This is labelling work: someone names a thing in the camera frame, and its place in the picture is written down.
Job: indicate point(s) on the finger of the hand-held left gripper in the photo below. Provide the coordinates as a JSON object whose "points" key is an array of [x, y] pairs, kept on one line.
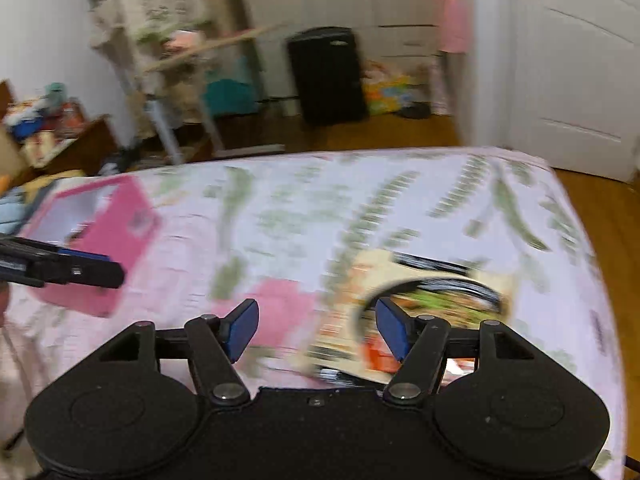
{"points": [[85, 256], [95, 275]]}

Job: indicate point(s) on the white door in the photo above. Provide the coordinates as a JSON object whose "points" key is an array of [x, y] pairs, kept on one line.
{"points": [[575, 60]]}

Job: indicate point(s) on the pink storage box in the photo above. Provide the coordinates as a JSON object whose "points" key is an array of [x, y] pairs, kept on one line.
{"points": [[120, 230]]}

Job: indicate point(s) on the red box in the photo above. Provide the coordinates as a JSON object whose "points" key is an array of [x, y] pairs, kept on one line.
{"points": [[70, 117]]}

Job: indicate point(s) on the small pink box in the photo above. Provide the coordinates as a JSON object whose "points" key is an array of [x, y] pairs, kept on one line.
{"points": [[182, 41]]}

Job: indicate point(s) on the rolling wooden desk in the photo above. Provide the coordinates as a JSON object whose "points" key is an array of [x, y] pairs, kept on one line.
{"points": [[220, 45]]}

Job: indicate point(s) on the wooden bed headboard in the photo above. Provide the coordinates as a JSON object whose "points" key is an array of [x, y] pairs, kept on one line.
{"points": [[6, 95]]}

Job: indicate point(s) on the beige noodle snack packet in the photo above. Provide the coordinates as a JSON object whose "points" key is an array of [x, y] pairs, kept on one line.
{"points": [[430, 305]]}

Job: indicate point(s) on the wooden nightstand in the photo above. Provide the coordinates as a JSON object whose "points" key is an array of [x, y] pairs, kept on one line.
{"points": [[95, 145]]}

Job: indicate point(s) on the pink hanging garment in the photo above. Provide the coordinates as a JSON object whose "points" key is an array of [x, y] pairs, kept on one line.
{"points": [[454, 25]]}

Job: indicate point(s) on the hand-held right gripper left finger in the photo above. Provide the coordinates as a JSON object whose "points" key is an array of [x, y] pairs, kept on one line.
{"points": [[242, 330]]}

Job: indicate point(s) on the black round object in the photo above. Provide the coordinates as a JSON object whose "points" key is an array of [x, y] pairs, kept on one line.
{"points": [[417, 111]]}

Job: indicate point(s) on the floral bed sheet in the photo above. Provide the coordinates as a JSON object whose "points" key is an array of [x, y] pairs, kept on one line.
{"points": [[300, 200]]}

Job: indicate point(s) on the teal bag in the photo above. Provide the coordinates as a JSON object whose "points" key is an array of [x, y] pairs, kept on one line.
{"points": [[230, 95]]}

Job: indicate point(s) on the colourful yellow bag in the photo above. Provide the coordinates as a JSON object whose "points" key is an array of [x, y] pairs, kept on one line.
{"points": [[390, 92]]}

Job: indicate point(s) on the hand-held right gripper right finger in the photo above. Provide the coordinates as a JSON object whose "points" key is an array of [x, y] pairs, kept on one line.
{"points": [[392, 330]]}

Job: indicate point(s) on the black suitcase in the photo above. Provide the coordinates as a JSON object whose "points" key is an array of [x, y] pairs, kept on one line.
{"points": [[327, 80]]}

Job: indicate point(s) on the blue basin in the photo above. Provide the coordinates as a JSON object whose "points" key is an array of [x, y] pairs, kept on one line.
{"points": [[25, 127]]}

